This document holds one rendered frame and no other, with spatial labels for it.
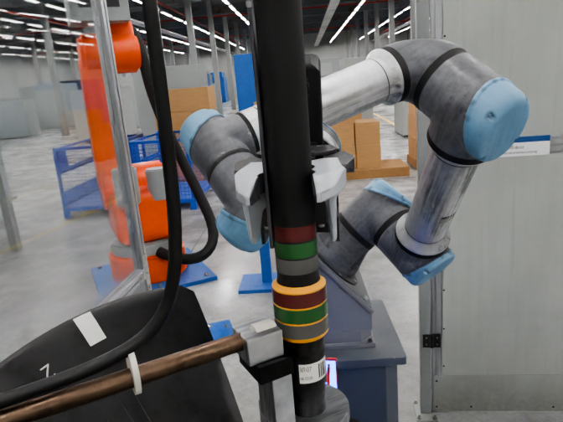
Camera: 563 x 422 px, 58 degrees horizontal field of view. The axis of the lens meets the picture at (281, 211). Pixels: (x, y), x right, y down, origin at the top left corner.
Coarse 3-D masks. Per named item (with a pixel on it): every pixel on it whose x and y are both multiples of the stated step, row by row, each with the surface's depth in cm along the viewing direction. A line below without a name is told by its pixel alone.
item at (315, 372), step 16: (288, 352) 40; (304, 352) 40; (320, 352) 40; (304, 368) 40; (320, 368) 40; (304, 384) 40; (320, 384) 41; (304, 400) 41; (320, 400) 41; (304, 416) 41
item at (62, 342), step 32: (160, 288) 53; (96, 320) 48; (128, 320) 49; (192, 320) 51; (32, 352) 44; (64, 352) 45; (96, 352) 46; (160, 352) 47; (0, 384) 41; (160, 384) 45; (192, 384) 46; (224, 384) 47; (64, 416) 42; (96, 416) 43; (128, 416) 43; (160, 416) 44; (192, 416) 44; (224, 416) 45
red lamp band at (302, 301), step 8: (272, 296) 40; (280, 296) 39; (288, 296) 38; (296, 296) 38; (304, 296) 38; (312, 296) 38; (320, 296) 39; (280, 304) 39; (288, 304) 38; (296, 304) 38; (304, 304) 38; (312, 304) 38
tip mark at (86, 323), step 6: (78, 318) 47; (84, 318) 47; (90, 318) 47; (78, 324) 47; (84, 324) 47; (90, 324) 47; (96, 324) 47; (84, 330) 46; (90, 330) 47; (96, 330) 47; (84, 336) 46; (90, 336) 46; (96, 336) 46; (102, 336) 47; (90, 342) 46; (96, 342) 46
